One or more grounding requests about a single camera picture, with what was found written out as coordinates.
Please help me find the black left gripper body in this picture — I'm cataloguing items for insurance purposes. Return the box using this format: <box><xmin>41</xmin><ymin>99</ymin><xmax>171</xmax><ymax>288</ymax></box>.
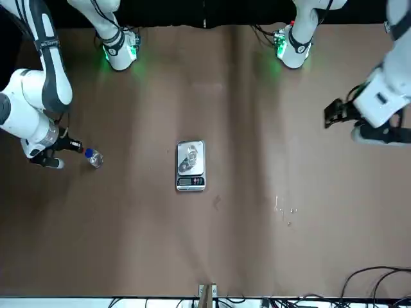
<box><xmin>345</xmin><ymin>99</ymin><xmax>370</xmax><ymax>125</ymax></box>

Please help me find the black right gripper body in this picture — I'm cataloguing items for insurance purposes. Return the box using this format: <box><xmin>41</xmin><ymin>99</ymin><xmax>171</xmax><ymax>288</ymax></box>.
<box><xmin>55</xmin><ymin>133</ymin><xmax>74</xmax><ymax>152</ymax></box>

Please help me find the clear dropper bottle blue collar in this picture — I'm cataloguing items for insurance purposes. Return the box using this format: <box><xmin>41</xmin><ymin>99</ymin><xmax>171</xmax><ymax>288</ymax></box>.
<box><xmin>83</xmin><ymin>148</ymin><xmax>105</xmax><ymax>169</ymax></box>

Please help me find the silver electronic balance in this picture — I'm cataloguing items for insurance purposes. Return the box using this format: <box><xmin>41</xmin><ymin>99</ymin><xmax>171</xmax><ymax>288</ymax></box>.
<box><xmin>175</xmin><ymin>139</ymin><xmax>207</xmax><ymax>193</ymax></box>

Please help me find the green lit circuit board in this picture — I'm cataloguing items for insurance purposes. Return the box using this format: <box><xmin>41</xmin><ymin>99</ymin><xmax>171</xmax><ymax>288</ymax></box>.
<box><xmin>127</xmin><ymin>29</ymin><xmax>141</xmax><ymax>62</ymax></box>
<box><xmin>272</xmin><ymin>29</ymin><xmax>287</xmax><ymax>59</ymax></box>

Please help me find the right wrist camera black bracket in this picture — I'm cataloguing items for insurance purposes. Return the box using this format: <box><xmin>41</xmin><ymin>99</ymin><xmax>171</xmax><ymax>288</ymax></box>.
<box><xmin>29</xmin><ymin>153</ymin><xmax>66</xmax><ymax>170</ymax></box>

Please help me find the wrist camera black bracket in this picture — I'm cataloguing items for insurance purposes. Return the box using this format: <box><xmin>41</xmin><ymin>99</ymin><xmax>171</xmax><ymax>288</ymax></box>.
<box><xmin>351</xmin><ymin>123</ymin><xmax>411</xmax><ymax>147</ymax></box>
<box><xmin>29</xmin><ymin>153</ymin><xmax>66</xmax><ymax>170</ymax></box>

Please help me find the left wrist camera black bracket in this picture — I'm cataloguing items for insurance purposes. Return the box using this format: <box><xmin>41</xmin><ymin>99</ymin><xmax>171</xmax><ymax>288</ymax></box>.
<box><xmin>351</xmin><ymin>123</ymin><xmax>411</xmax><ymax>147</ymax></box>

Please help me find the black left base cable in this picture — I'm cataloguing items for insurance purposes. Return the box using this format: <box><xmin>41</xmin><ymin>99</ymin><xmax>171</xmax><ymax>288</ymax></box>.
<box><xmin>252</xmin><ymin>24</ymin><xmax>279</xmax><ymax>47</ymax></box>

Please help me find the long black looped cable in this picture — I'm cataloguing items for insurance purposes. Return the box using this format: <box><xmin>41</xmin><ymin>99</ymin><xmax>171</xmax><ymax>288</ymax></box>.
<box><xmin>372</xmin><ymin>271</ymin><xmax>411</xmax><ymax>301</ymax></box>
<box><xmin>339</xmin><ymin>265</ymin><xmax>411</xmax><ymax>299</ymax></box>

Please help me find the aluminium camera mount post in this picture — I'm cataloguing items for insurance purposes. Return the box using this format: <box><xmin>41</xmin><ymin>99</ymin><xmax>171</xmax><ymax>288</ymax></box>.
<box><xmin>197</xmin><ymin>282</ymin><xmax>218</xmax><ymax>308</ymax></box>

